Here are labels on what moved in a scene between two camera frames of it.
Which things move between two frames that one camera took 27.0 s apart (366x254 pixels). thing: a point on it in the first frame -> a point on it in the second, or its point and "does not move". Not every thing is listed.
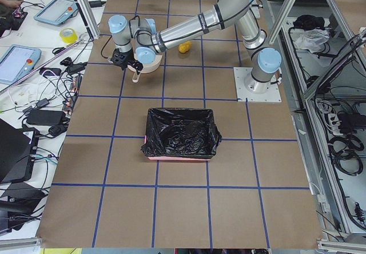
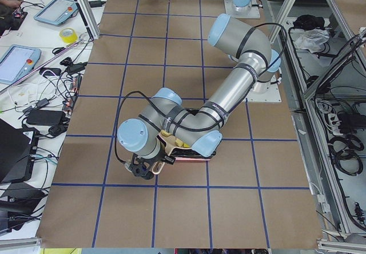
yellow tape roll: [68, 35] does not move
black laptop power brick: [46, 117] does not move
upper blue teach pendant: [56, 10] does not move
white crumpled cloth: [311, 39] does not move
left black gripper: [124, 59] -> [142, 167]
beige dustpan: [146, 60] -> [170, 142]
